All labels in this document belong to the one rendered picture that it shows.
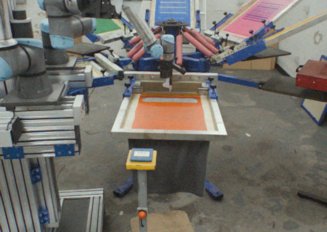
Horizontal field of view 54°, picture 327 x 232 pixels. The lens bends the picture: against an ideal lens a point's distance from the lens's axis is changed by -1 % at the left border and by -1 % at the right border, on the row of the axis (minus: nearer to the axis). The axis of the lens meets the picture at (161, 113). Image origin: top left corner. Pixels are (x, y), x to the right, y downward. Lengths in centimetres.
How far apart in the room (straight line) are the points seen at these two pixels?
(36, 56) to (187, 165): 100
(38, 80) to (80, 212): 122
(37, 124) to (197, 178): 94
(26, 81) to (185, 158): 93
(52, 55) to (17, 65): 59
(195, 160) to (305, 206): 135
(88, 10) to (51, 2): 12
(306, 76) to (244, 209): 113
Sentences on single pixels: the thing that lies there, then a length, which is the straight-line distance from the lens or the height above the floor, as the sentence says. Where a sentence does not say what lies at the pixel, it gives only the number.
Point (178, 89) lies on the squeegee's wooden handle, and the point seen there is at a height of 101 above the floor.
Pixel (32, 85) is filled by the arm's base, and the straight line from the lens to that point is 142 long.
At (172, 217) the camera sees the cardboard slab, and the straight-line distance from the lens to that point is 258.
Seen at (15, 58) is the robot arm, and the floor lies 145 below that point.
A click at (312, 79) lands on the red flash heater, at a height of 108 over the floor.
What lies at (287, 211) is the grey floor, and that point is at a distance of 285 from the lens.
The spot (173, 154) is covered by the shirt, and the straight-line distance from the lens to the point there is 182.
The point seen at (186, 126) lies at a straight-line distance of 179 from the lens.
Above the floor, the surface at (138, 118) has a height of 96.
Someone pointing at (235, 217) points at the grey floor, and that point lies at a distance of 268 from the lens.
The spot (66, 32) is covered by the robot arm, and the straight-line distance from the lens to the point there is 112.
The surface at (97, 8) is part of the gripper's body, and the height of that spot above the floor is 164.
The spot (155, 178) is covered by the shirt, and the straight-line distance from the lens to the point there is 191.
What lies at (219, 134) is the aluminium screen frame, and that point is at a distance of 166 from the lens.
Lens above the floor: 175
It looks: 24 degrees down
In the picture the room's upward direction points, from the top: 1 degrees clockwise
